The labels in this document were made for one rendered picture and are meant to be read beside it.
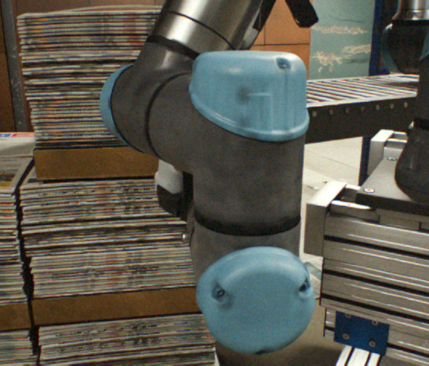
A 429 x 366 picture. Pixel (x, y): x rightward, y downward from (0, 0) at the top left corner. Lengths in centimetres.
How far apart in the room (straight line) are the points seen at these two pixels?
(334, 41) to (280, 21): 83
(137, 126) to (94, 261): 41
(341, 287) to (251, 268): 55
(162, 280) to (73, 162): 23
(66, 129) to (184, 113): 39
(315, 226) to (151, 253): 26
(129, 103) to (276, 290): 19
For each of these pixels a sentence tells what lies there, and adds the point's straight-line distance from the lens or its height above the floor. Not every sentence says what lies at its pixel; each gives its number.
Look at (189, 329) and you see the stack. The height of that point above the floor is 57.
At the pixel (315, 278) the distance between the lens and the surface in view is 218.
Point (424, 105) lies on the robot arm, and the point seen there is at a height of 94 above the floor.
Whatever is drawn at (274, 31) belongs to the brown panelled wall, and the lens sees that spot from 526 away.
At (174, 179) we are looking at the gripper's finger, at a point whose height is 88.
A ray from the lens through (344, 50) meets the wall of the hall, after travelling 597.
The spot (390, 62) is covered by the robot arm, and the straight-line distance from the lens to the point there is 131.
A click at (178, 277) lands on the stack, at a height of 67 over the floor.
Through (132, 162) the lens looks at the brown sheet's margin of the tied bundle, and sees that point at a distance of 72.
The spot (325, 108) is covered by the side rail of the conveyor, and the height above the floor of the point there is 79.
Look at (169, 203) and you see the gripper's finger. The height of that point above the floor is 86.
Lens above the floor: 105
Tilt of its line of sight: 18 degrees down
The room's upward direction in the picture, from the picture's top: straight up
